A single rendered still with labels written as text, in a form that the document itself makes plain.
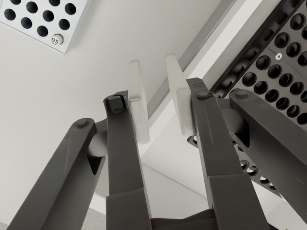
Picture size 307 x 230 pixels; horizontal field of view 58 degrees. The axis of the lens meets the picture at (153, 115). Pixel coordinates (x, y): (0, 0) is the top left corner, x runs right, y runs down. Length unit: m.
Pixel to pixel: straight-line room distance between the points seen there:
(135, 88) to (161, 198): 0.19
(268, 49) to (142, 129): 0.15
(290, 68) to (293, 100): 0.03
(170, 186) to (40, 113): 0.21
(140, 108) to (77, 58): 0.25
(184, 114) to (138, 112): 0.03
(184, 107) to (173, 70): 0.03
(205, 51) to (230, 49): 0.07
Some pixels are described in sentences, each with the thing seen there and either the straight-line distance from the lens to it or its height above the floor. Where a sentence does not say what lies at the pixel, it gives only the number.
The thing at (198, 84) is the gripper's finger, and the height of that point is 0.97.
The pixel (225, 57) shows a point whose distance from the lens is 0.32.
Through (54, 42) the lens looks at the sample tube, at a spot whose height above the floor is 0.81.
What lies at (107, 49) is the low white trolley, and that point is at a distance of 0.38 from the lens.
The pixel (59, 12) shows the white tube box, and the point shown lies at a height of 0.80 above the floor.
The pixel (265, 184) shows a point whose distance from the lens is 0.33.
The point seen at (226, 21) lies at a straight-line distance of 0.26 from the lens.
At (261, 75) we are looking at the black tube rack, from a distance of 0.27.
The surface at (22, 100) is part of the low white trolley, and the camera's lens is 0.43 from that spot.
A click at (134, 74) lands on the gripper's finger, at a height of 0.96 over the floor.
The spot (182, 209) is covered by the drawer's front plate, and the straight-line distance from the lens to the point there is 0.34.
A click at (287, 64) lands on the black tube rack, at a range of 0.27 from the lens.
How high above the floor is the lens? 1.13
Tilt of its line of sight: 65 degrees down
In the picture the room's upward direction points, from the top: 174 degrees clockwise
